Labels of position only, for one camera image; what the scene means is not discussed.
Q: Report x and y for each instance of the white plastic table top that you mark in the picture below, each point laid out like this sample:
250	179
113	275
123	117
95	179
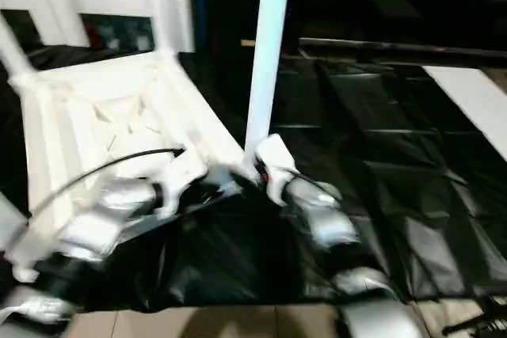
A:
111	108

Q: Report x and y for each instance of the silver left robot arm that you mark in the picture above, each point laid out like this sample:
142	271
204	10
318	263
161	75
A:
103	219

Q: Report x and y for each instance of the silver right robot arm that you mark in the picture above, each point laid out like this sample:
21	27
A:
333	227

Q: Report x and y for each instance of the small tan tag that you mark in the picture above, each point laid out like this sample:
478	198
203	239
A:
248	43

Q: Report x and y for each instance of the black plastic mat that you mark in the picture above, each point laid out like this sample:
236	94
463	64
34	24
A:
396	172

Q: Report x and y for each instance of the white flat board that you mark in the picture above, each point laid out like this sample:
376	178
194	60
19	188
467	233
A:
475	104

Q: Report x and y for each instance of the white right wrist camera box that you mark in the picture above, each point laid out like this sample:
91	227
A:
277	156

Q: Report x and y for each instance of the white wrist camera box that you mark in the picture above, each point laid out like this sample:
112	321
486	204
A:
186	172
277	156

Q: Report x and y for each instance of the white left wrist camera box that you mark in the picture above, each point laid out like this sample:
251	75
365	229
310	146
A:
186	172

